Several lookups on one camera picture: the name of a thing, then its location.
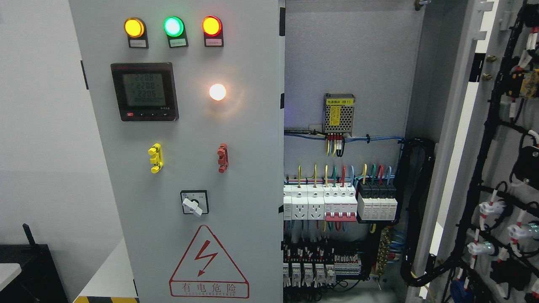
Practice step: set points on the grey cabinet door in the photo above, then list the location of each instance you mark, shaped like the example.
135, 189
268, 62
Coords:
493, 209
244, 201

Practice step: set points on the white glowing indicator lamp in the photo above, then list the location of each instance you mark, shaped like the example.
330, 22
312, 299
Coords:
217, 92

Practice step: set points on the metal mesh power supply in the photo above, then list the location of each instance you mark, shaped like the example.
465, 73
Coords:
339, 112

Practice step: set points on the white socket and breaker row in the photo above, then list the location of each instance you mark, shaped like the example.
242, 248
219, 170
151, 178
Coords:
329, 203

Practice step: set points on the black white surge protector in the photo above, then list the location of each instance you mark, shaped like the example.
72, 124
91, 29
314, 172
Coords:
376, 202

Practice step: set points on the lower relay terminal row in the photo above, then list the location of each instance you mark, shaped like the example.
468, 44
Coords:
319, 264

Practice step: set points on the red electric hazard sticker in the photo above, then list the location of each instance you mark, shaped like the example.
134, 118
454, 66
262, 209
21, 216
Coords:
207, 270

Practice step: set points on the red indicator lamp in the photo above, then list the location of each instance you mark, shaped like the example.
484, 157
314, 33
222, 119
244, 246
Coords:
213, 32

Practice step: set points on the black digital power meter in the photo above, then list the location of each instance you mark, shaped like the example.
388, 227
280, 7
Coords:
145, 91

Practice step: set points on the green indicator lamp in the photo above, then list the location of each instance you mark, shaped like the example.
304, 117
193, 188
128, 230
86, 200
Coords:
175, 30

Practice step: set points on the yellow indicator lamp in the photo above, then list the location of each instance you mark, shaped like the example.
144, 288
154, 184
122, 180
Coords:
136, 32

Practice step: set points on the black box with antenna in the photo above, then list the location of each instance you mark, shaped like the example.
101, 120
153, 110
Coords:
39, 280

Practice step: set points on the red terminal post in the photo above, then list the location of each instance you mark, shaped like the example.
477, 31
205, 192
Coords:
223, 160

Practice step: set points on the white rotary selector switch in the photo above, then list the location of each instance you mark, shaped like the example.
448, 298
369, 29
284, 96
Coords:
194, 202

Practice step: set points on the yellow terminal post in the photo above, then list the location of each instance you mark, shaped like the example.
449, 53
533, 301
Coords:
156, 158

